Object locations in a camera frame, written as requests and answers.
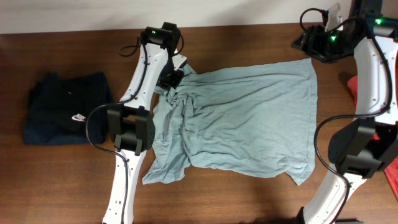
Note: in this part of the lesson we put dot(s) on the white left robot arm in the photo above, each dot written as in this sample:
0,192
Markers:
130,122

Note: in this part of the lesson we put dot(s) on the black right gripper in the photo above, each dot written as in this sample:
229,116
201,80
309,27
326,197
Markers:
311,43

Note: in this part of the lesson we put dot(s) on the light blue t-shirt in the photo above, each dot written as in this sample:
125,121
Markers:
257,121

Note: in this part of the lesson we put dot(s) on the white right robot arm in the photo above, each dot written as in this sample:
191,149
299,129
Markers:
368,144

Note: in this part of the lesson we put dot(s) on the dark navy garment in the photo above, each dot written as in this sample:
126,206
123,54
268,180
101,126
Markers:
58,109

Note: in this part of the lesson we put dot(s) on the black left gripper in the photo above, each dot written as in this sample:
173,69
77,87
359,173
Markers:
173,81

